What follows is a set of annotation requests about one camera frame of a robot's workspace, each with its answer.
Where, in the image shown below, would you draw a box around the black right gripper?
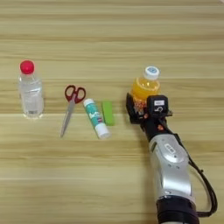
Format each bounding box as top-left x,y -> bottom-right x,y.
125,92 -> 177,144

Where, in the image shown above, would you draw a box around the orange juice bottle white cap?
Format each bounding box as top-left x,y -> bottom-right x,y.
129,66 -> 161,116

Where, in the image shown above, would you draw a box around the teal and white glue stick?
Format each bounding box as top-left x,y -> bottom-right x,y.
82,98 -> 112,140

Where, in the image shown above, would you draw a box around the clear water bottle red cap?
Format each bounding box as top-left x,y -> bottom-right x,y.
17,59 -> 46,120

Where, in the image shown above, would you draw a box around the green eraser block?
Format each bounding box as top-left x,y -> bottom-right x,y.
101,100 -> 116,127

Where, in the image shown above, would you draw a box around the red handled scissors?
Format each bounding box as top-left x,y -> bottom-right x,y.
59,84 -> 88,138

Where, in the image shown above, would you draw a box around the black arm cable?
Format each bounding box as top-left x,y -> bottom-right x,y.
162,116 -> 219,218

